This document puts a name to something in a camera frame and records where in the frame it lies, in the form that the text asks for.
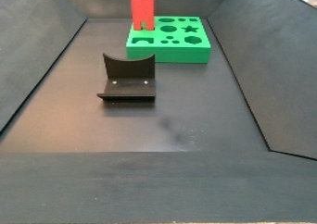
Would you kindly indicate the green shape sorter base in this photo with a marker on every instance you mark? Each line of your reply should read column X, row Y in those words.
column 178, row 41

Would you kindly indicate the red arch block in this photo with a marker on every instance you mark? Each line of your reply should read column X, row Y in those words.
column 142, row 11

